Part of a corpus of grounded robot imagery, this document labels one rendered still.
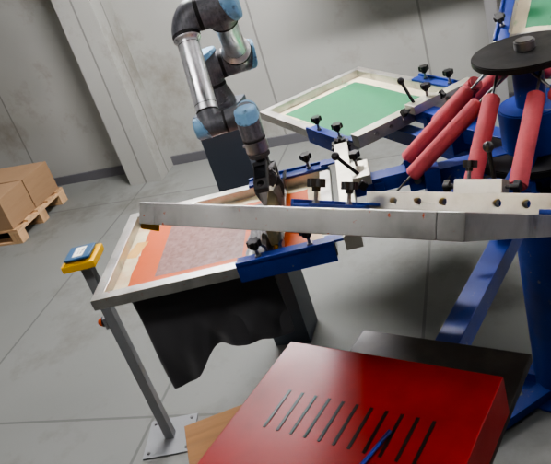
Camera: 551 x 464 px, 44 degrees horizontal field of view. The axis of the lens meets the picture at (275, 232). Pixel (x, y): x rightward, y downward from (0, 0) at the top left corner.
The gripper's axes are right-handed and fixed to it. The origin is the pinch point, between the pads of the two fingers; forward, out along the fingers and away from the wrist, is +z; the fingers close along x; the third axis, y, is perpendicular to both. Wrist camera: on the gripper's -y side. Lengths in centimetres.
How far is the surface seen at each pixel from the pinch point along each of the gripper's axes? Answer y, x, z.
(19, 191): 281, 241, 69
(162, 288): -29.1, 36.1, 3.4
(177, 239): 5.4, 37.9, 5.6
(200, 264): -16.0, 26.4, 5.6
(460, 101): 4, -65, -19
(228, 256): -15.0, 16.8, 5.6
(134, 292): -29, 45, 2
